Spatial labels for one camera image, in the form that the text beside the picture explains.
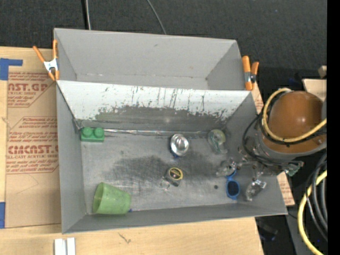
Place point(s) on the blue sunglasses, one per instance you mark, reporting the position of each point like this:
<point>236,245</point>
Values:
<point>233,188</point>

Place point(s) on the shiny silver round lid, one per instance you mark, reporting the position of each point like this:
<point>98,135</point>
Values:
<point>179,145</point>

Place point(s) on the clear green tape dispenser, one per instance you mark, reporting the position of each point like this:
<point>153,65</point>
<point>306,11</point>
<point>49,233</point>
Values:
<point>217,140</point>

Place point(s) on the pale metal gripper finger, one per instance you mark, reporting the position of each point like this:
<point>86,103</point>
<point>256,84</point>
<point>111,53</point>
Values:
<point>225,169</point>
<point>254,190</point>

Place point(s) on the grey metal bin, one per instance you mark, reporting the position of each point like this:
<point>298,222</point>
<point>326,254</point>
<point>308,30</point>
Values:
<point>148,174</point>

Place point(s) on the black and yellow tape measure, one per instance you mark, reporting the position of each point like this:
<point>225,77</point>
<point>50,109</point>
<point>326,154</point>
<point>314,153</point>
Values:
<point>174,174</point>

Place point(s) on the green toy brick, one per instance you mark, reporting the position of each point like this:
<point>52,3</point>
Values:
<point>92,135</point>

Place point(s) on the green plastic cup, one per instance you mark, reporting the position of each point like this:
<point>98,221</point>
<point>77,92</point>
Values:
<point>111,199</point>

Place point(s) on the brown cardboard board red print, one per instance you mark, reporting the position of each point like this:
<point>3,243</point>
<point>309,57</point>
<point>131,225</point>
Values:
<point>32,142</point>

